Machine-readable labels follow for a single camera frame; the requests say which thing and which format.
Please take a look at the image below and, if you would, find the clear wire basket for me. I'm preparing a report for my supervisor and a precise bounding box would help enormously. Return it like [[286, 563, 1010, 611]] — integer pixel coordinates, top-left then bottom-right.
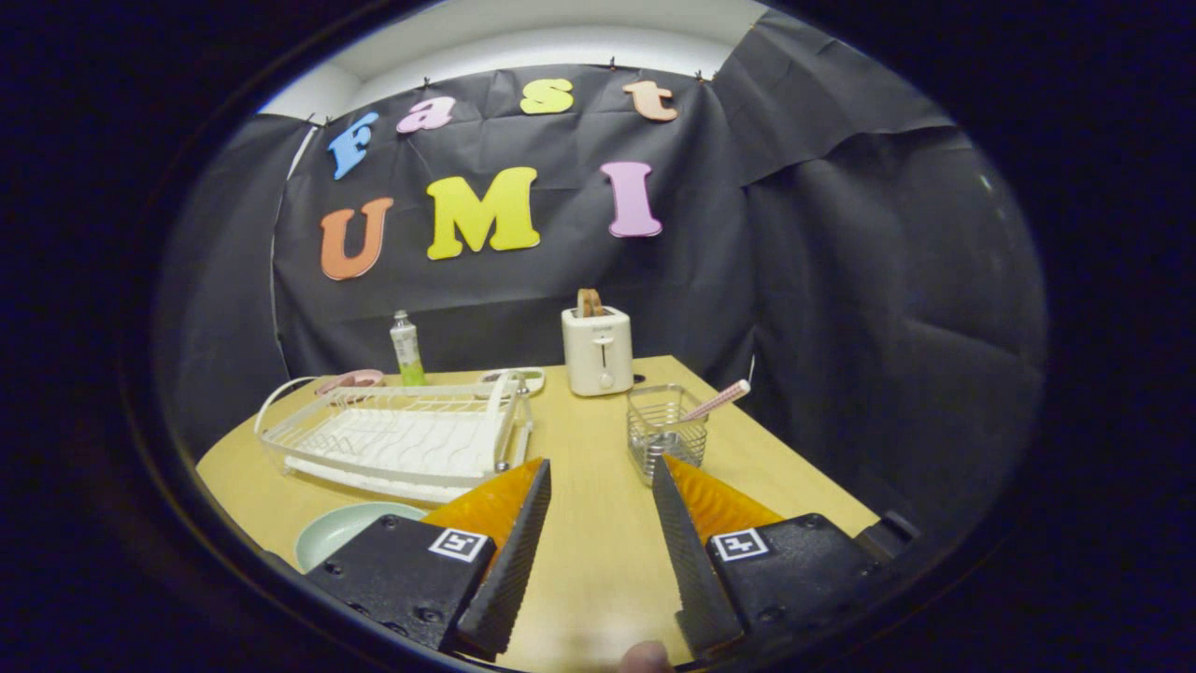
[[626, 384, 710, 487]]

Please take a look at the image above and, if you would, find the pink plate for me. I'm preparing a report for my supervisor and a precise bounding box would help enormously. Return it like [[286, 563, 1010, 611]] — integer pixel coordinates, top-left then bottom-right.
[[314, 369, 386, 397]]

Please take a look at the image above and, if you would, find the pale green plate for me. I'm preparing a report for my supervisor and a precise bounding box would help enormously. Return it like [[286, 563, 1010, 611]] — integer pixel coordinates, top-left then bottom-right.
[[295, 502, 429, 573]]

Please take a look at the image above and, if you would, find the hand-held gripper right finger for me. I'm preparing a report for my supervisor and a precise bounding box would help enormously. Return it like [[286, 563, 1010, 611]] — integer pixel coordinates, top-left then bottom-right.
[[651, 454, 921, 657]]

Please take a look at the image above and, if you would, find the green dish soap bottle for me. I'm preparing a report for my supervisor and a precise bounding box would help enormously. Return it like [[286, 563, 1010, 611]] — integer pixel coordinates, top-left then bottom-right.
[[390, 310, 426, 387]]

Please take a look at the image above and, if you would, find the black backdrop cloth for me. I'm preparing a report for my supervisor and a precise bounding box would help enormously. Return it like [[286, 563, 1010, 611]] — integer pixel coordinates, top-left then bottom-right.
[[154, 9, 1047, 552]]

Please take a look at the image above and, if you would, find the white divided snack dish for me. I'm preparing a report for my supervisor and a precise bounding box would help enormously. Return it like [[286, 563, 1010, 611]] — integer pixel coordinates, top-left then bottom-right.
[[478, 367, 547, 397]]

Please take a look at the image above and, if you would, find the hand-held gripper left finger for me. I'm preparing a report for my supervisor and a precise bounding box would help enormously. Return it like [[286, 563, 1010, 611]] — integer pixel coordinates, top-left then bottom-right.
[[304, 457, 553, 655]]

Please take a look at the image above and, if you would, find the white dish rack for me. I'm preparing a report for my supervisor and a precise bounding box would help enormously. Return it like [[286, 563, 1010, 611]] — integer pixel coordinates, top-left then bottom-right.
[[254, 371, 534, 504]]

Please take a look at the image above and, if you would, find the white toaster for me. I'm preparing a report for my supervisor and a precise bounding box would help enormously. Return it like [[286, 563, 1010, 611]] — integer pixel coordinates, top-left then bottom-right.
[[562, 305, 635, 397]]

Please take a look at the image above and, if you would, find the pink checkered handle spoon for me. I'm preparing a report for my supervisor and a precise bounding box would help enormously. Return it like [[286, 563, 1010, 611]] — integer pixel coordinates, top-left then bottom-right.
[[679, 379, 751, 426]]

